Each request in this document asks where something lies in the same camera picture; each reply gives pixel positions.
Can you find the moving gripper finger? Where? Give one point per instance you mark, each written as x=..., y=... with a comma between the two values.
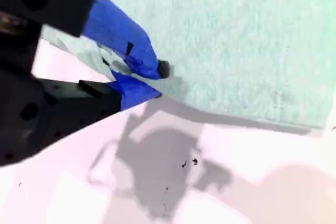
x=78, y=106

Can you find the pale green T-shirt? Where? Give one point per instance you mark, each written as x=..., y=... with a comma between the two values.
x=236, y=37

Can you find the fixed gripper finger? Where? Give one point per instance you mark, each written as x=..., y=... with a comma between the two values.
x=115, y=27

